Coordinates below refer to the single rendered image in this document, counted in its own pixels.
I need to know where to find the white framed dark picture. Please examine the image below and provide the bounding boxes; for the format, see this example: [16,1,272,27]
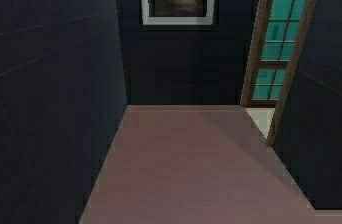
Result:
[141,0,216,26]

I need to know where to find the brown door with teal panes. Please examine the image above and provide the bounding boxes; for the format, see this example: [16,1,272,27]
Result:
[239,0,317,148]

